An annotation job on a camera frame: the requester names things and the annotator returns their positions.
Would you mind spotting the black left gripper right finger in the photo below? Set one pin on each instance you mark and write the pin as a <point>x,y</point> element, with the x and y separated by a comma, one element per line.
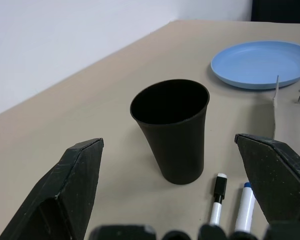
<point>277,180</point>

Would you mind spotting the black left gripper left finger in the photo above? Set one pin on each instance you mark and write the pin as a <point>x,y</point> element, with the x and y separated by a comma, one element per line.
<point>65,190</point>

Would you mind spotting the whiteboard marker with blue cap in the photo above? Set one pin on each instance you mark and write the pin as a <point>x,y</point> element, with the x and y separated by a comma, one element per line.
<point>245,210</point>

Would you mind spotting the whiteboard marker with black cap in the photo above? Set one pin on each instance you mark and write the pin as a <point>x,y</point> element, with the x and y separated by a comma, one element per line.
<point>220,187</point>

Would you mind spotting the grey rectangular box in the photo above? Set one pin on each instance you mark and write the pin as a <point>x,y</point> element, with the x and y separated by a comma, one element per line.
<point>275,100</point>

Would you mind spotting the black plastic cup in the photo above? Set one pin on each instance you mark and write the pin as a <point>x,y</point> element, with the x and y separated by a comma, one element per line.
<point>175,150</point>

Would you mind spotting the pastel round plate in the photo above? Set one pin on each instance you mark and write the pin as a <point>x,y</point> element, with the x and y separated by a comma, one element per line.
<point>255,62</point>

